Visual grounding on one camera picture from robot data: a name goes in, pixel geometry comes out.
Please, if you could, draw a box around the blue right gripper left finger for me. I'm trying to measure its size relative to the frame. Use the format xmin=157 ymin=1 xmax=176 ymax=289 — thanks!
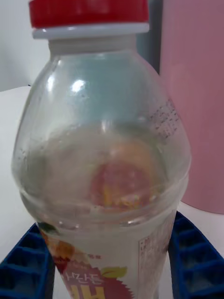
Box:
xmin=0 ymin=222 xmax=56 ymax=299

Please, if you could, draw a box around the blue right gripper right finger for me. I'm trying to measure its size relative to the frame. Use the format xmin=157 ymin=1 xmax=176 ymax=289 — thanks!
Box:
xmin=168 ymin=211 xmax=224 ymax=299

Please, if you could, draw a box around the clear bottle with red cap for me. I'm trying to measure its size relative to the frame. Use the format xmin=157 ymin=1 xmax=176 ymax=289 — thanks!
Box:
xmin=11 ymin=0 xmax=192 ymax=299

